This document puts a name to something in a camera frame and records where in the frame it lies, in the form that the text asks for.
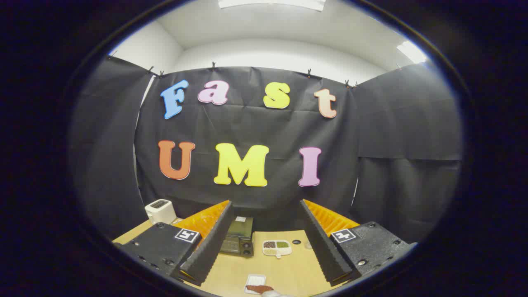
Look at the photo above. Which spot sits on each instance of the white rectangular tray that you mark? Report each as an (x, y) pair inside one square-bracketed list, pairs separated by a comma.
[(255, 279)]

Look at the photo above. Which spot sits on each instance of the white bread toaster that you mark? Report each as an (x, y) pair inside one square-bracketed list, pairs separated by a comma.
[(160, 211)]

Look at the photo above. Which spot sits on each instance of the row of black cloth clips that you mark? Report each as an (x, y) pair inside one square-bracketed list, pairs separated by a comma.
[(213, 66)]

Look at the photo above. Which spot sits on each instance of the brown meat piece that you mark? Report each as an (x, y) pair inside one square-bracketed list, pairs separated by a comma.
[(259, 288)]

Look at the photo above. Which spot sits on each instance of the white divided dish with beans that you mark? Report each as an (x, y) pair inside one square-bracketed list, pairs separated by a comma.
[(277, 247)]

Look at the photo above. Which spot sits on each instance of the ceiling light panel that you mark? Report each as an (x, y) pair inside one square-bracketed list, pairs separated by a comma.
[(411, 52), (272, 3)]

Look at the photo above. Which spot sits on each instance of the black toaster oven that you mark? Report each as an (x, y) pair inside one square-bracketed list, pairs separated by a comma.
[(237, 244)]

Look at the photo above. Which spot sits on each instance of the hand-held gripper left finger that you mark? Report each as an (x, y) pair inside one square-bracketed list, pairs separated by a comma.
[(208, 247)]

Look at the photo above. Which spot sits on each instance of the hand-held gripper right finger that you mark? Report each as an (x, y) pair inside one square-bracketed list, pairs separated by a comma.
[(326, 247)]

